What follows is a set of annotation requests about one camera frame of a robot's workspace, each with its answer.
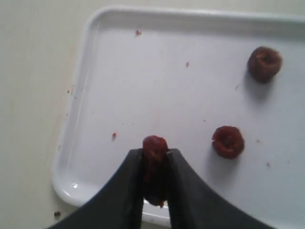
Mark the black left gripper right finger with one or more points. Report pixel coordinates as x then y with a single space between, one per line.
193 205

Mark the red date fruit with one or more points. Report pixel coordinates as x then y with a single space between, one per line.
155 168
228 142
264 63

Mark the white plastic tray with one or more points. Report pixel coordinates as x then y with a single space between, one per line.
181 74

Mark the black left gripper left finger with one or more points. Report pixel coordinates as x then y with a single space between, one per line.
118 205

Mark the red date fruit top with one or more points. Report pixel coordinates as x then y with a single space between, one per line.
155 168

